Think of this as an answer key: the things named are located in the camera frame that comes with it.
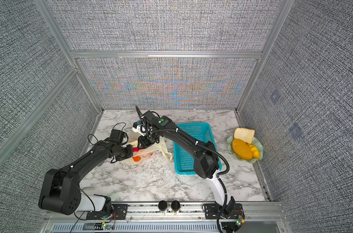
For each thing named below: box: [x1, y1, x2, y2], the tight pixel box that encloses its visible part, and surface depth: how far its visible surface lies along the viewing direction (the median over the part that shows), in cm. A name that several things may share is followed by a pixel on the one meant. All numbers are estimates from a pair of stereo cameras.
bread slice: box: [233, 127, 256, 145], surface depth 97 cm
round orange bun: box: [231, 138, 254, 160], surface depth 92 cm
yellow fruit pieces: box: [248, 144, 261, 159], surface depth 90 cm
